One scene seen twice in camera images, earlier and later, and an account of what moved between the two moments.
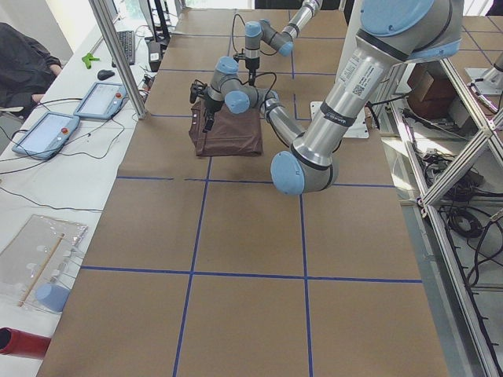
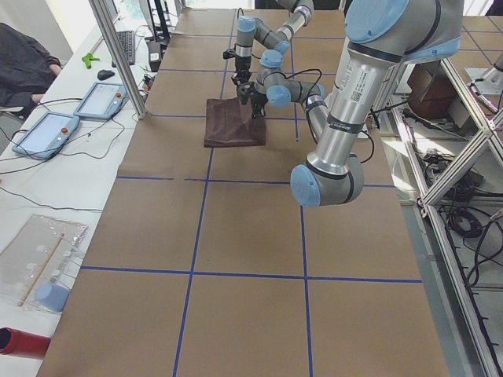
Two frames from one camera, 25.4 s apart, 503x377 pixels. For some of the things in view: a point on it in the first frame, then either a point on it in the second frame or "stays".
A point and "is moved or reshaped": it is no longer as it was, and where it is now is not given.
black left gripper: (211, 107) to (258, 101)
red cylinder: (18, 343) stays
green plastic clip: (87, 60) stays
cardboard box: (431, 90) stays
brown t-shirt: (232, 134) is moved or reshaped
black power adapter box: (154, 53) stays
